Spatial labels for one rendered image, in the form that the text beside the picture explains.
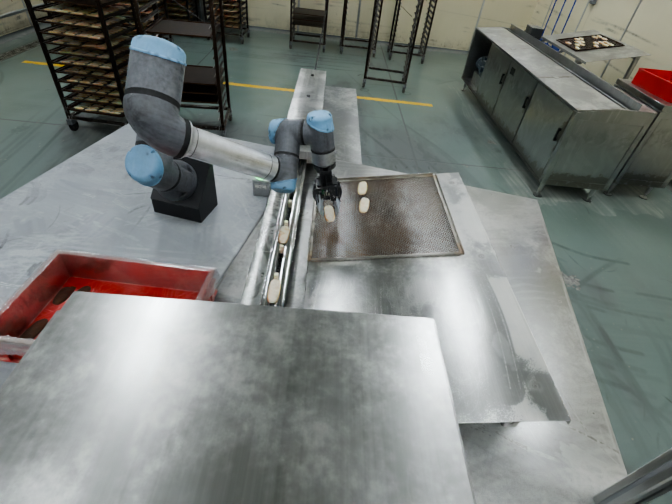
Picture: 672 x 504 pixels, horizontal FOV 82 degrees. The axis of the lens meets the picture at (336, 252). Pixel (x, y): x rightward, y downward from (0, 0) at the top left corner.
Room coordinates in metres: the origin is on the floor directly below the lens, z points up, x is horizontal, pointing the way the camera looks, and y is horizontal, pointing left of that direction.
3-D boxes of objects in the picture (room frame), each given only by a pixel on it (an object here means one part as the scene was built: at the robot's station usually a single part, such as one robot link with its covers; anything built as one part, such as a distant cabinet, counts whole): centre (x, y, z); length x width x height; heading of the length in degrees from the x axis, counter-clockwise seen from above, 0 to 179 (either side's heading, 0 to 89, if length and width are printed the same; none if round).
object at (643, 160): (3.67, -2.67, 0.44); 0.70 x 0.55 x 0.87; 4
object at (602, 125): (4.64, -2.20, 0.51); 3.00 x 1.26 x 1.03; 4
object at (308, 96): (2.23, 0.28, 0.89); 1.25 x 0.18 x 0.09; 4
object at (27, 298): (0.63, 0.58, 0.88); 0.49 x 0.34 x 0.10; 91
